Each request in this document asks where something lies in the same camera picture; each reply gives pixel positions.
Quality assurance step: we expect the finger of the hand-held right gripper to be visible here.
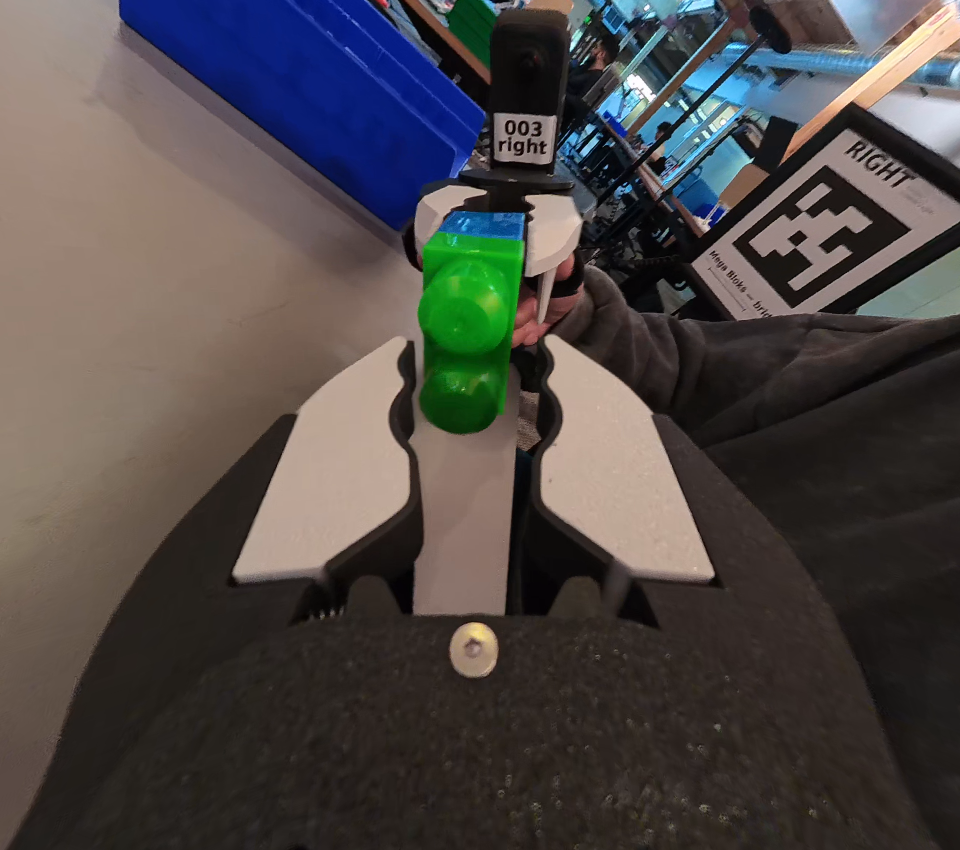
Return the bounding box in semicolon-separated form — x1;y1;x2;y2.
525;190;584;279
416;183;483;234

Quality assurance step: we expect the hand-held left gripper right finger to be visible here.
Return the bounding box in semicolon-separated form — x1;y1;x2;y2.
517;334;717;617

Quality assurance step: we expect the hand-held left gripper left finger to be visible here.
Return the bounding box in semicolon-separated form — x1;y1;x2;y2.
231;336;430;617

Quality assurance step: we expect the blue tall toy block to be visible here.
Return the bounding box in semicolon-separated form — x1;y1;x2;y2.
437;211;528;244

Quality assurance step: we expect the green two-stud toy block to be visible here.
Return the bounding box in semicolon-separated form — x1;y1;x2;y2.
416;231;526;436

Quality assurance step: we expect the blue plastic bin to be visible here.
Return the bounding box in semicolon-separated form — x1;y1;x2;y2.
112;0;489;234

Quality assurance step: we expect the person's right forearm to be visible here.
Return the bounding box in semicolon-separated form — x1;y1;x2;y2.
555;265;960;450

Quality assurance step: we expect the grey desk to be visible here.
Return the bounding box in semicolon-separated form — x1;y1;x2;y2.
0;0;526;776

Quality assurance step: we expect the person's right hand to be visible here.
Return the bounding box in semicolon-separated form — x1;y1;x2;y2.
513;252;586;349

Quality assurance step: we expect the green plastic bin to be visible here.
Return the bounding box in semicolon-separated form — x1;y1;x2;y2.
447;0;502;62

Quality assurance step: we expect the long wooden table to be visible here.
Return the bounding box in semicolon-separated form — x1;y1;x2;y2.
366;0;496;88

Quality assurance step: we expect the printed tag board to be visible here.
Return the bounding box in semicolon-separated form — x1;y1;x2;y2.
686;102;960;322

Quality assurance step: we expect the silver air duct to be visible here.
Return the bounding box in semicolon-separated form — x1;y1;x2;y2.
716;39;960;92

